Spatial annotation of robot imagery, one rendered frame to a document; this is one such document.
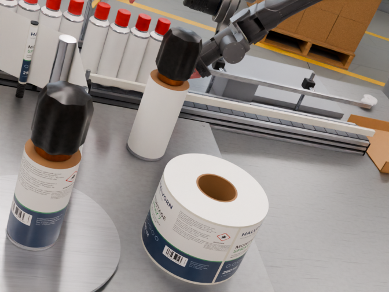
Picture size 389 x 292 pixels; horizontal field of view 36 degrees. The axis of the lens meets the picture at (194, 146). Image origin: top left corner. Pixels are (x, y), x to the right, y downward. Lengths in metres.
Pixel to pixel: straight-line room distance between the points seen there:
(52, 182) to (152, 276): 0.26
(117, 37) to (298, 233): 0.64
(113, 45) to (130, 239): 0.56
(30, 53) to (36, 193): 0.49
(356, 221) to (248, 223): 0.59
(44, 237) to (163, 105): 0.40
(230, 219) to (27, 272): 0.34
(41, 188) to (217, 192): 0.35
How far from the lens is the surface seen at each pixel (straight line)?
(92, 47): 1.51
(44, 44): 1.36
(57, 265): 1.02
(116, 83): 1.54
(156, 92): 1.25
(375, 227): 1.59
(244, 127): 1.67
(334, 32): 5.04
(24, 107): 1.39
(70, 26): 1.48
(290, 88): 1.76
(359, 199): 1.67
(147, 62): 1.54
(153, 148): 1.31
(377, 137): 2.05
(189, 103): 1.62
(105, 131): 1.38
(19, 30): 1.38
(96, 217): 1.12
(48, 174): 0.92
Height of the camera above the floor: 1.62
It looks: 31 degrees down
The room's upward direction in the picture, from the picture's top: 22 degrees clockwise
